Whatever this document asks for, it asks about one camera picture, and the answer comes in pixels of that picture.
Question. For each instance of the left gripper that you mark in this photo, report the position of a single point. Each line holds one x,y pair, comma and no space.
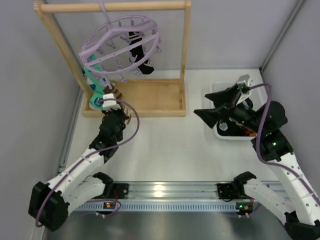
116,115

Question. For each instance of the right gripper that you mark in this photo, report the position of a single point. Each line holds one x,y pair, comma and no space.
230,105

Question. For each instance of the purple round clip hanger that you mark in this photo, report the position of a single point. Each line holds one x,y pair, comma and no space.
106,51

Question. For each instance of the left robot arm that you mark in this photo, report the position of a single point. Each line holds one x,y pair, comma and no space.
70,182

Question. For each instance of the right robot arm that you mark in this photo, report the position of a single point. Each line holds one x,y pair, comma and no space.
300,214

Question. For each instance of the black sock white stripes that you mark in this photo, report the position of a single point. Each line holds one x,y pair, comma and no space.
223,129

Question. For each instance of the white plastic basket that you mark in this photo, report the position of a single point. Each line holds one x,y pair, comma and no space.
220,86

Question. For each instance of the teal patterned sock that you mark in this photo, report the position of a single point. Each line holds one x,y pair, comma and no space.
98,84

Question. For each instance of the thin black sock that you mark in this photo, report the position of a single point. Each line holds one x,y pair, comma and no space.
137,54

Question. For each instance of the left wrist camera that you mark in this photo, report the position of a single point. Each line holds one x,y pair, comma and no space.
108,102

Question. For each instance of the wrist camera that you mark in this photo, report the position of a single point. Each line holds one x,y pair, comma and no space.
108,102
244,84

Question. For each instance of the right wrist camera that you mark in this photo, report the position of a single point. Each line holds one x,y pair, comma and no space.
244,84

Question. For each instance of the wooden hanger rack frame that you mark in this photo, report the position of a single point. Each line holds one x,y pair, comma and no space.
151,98

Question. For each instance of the aluminium mounting rail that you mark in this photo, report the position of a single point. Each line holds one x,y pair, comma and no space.
175,197

